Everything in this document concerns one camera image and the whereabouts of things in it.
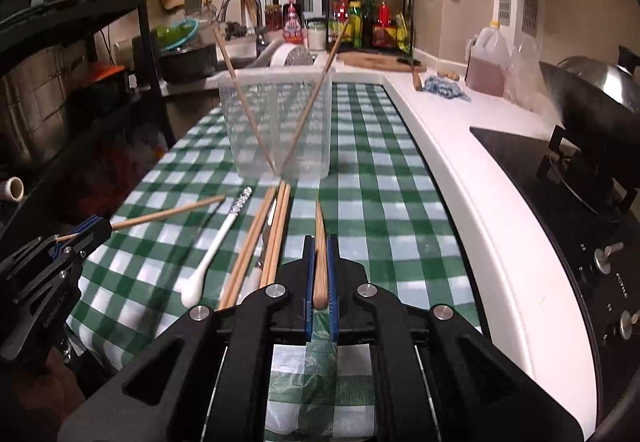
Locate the round wooden cutting board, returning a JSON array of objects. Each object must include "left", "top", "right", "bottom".
[{"left": 336, "top": 50, "right": 429, "bottom": 73}]

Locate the dark sauce bottle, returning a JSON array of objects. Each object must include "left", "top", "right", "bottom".
[{"left": 362, "top": 0, "right": 377, "bottom": 48}]

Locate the blue knitted cloth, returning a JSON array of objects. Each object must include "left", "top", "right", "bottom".
[{"left": 423, "top": 74, "right": 472, "bottom": 103}]

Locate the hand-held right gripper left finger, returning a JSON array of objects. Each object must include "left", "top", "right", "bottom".
[{"left": 59, "top": 236, "right": 317, "bottom": 442}]

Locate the large steel pot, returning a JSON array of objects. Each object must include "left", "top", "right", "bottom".
[{"left": 0, "top": 40, "right": 92, "bottom": 169}]

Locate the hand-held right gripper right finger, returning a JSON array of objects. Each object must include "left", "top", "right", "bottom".
[{"left": 327, "top": 236, "right": 586, "bottom": 442}]

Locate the red sauce bottle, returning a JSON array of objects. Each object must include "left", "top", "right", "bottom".
[{"left": 334, "top": 0, "right": 350, "bottom": 47}]

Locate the black shelf rack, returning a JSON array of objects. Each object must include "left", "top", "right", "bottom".
[{"left": 0, "top": 0, "right": 177, "bottom": 267}]

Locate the wooden chopstick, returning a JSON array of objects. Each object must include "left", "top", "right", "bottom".
[
  {"left": 281, "top": 22, "right": 349, "bottom": 175},
  {"left": 264, "top": 182, "right": 292, "bottom": 289},
  {"left": 257, "top": 182, "right": 287, "bottom": 293},
  {"left": 217, "top": 187, "right": 277, "bottom": 311},
  {"left": 313, "top": 200, "right": 329, "bottom": 311},
  {"left": 227, "top": 187, "right": 281, "bottom": 309},
  {"left": 212, "top": 24, "right": 277, "bottom": 174},
  {"left": 54, "top": 195, "right": 227, "bottom": 243}
]

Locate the black spice rack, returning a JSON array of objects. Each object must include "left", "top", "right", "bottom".
[{"left": 327, "top": 0, "right": 414, "bottom": 58}]

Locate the yellow-green sauce bottle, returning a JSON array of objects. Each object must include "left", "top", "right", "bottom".
[{"left": 348, "top": 0, "right": 364, "bottom": 48}]

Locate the plastic oil jug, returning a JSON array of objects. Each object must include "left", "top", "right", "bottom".
[{"left": 465, "top": 20, "right": 512, "bottom": 97}]

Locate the black box with orange lid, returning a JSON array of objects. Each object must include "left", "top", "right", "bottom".
[{"left": 74, "top": 64, "right": 129, "bottom": 113}]

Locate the steel wok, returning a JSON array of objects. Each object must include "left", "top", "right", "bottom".
[{"left": 537, "top": 44, "right": 640, "bottom": 219}]

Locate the pink dish soap bottle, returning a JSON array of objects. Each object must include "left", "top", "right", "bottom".
[{"left": 283, "top": 0, "right": 305, "bottom": 45}]

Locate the black gas stove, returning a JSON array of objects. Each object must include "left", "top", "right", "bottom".
[{"left": 470, "top": 126, "right": 640, "bottom": 375}]

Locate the clear plastic container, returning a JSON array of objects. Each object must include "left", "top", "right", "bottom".
[{"left": 218, "top": 66, "right": 334, "bottom": 181}]

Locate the clear plastic bottle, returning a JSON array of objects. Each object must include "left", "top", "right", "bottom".
[{"left": 505, "top": 38, "right": 545, "bottom": 108}]

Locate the white spoon with patterned handle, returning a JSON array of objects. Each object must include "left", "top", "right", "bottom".
[{"left": 180, "top": 187, "right": 253, "bottom": 309}]

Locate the white plastic strainer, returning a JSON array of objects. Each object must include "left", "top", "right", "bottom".
[{"left": 269, "top": 44, "right": 319, "bottom": 69}]

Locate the yellow seasoning packet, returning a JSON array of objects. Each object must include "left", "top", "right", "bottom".
[{"left": 394, "top": 12, "right": 413, "bottom": 48}]

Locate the green plastic bowl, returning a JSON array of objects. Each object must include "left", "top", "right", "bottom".
[{"left": 152, "top": 18, "right": 201, "bottom": 51}]

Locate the wooden-handled knife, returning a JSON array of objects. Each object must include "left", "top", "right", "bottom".
[{"left": 396, "top": 56, "right": 426, "bottom": 91}]

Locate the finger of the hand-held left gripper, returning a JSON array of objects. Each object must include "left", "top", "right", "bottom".
[
  {"left": 47, "top": 225, "right": 115, "bottom": 267},
  {"left": 50, "top": 216, "right": 108, "bottom": 240}
]

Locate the red-label sauce bottle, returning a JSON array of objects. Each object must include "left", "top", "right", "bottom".
[{"left": 375, "top": 0, "right": 395, "bottom": 48}]

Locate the roll of plastic wrap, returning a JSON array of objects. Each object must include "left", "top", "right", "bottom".
[{"left": 0, "top": 176, "right": 25, "bottom": 203}]

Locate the white jar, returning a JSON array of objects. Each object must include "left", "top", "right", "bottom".
[{"left": 305, "top": 18, "right": 329, "bottom": 52}]

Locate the white-handled steel fork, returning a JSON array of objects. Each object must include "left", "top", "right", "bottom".
[{"left": 241, "top": 199, "right": 279, "bottom": 303}]

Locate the green checkered tablecloth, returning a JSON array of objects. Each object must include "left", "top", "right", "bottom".
[{"left": 65, "top": 82, "right": 484, "bottom": 442}]

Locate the black pan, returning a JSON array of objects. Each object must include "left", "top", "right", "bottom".
[{"left": 158, "top": 44, "right": 219, "bottom": 83}]

